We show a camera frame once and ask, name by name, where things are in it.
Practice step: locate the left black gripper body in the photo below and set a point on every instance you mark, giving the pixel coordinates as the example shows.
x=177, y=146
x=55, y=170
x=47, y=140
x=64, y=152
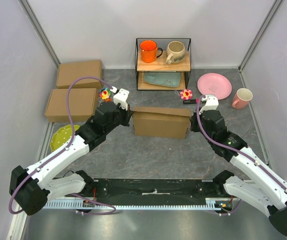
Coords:
x=121, y=118

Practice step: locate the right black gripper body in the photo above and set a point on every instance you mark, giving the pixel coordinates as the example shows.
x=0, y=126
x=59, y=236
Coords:
x=194, y=126

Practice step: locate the cardboard box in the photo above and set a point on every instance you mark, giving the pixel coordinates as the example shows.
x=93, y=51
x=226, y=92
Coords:
x=81, y=102
x=69, y=72
x=161, y=122

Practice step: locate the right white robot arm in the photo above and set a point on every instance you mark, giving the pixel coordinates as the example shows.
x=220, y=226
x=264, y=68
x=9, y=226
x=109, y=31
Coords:
x=269, y=192

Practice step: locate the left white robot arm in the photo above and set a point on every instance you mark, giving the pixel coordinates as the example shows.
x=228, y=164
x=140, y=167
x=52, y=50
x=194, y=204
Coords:
x=36, y=185

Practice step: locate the pink black highlighter marker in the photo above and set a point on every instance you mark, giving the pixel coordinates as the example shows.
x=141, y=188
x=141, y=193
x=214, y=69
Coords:
x=190, y=101

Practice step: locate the pink round plate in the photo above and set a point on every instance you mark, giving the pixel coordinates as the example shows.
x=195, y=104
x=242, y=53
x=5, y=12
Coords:
x=214, y=84

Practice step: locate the pink mug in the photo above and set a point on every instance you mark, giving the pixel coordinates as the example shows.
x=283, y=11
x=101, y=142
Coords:
x=242, y=98

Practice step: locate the green dotted plate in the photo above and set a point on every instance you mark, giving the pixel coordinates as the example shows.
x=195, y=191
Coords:
x=61, y=137

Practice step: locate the teal rectangular dish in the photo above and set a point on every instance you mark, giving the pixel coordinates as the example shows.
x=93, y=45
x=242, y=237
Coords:
x=166, y=79

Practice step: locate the orange enamel mug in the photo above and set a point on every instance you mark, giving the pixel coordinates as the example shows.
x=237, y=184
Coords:
x=149, y=51

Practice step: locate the beige ceramic mug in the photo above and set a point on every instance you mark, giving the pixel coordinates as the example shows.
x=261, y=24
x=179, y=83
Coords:
x=175, y=52

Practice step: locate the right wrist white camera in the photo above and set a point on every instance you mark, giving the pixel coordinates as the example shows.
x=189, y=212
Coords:
x=210, y=102

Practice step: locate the wrist white camera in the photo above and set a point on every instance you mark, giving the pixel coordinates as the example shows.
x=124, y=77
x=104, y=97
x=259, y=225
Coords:
x=120, y=97
x=210, y=102

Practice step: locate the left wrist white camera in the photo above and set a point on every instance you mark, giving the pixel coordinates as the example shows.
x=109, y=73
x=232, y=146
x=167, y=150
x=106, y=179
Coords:
x=120, y=97

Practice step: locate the rainbow flower plush keychain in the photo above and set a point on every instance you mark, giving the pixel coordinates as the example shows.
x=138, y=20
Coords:
x=105, y=95

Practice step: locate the pink flower plush keychain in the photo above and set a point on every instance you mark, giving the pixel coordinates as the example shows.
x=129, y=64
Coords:
x=185, y=94

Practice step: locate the black wire wooden shelf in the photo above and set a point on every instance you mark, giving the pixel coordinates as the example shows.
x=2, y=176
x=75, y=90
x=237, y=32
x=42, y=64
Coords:
x=160, y=65

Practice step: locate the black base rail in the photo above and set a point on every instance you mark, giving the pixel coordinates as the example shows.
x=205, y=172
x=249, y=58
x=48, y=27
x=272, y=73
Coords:
x=112, y=187

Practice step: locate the grey slotted cable duct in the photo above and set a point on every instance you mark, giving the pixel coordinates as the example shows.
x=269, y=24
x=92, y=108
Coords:
x=79, y=204

